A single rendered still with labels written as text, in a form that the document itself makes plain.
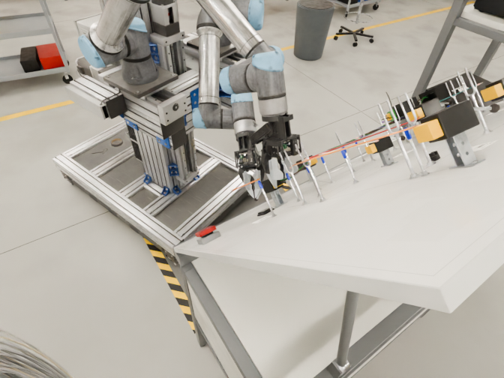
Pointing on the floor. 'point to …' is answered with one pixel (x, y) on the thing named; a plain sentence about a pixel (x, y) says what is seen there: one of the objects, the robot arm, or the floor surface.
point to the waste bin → (312, 28)
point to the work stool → (356, 23)
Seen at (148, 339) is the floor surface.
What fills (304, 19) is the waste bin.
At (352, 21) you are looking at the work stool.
